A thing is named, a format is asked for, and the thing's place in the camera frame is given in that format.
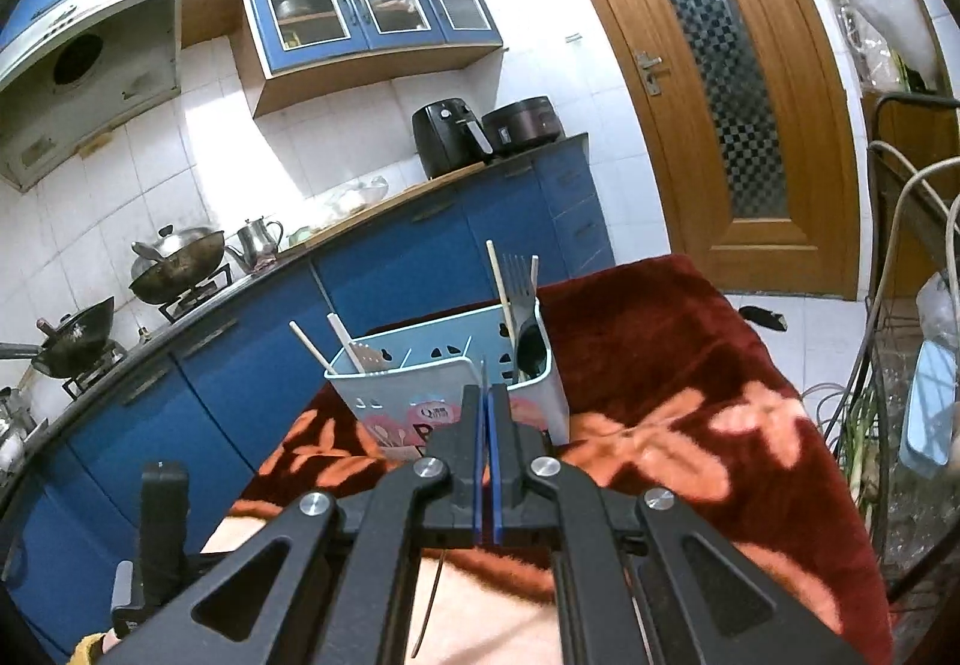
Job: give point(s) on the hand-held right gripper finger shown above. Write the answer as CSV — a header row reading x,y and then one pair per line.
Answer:
x,y
480,470
495,470

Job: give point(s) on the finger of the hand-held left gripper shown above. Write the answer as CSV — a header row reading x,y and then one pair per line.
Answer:
x,y
161,522

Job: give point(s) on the light blue utensil box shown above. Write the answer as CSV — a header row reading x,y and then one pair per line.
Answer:
x,y
375,395

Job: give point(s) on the wooden chopstick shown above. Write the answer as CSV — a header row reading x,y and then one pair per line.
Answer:
x,y
497,275
306,343

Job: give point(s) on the person's left forearm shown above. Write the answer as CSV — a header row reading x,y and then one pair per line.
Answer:
x,y
88,646

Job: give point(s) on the black spoon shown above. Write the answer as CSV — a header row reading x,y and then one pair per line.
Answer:
x,y
531,346

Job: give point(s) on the blue base cabinets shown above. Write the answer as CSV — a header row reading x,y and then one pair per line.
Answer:
x,y
247,365

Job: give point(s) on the black wok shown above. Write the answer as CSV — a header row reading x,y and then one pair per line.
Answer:
x,y
79,335

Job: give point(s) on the red printed blanket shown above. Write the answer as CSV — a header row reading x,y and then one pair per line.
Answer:
x,y
675,365

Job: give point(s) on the gas stove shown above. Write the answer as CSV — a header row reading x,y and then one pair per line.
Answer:
x,y
195,298

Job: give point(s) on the wok with metal lid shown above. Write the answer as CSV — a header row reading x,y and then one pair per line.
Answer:
x,y
180,268

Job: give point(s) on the pale green cup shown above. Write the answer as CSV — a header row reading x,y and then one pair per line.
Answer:
x,y
301,236

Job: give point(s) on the metal kettle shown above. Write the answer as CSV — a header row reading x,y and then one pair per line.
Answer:
x,y
256,244

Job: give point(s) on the white plastic bag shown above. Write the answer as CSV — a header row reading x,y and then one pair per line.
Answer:
x,y
360,193

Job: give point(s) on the black slipper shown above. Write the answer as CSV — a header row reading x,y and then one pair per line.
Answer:
x,y
763,317

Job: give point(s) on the black air fryer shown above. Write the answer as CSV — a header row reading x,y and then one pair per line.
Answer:
x,y
442,140

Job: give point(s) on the wooden door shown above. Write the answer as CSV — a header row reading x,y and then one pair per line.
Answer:
x,y
675,185

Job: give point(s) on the dark rice cooker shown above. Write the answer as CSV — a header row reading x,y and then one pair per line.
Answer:
x,y
525,125

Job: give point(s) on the green onions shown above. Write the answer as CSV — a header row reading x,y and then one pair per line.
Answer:
x,y
862,440

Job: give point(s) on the light blue plastic container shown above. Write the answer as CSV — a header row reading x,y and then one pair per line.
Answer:
x,y
926,410

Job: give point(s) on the grey range hood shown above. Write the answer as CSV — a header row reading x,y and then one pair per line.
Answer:
x,y
112,80

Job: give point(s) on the blue glass-front cabinet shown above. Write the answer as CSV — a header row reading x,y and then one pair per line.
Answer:
x,y
315,56

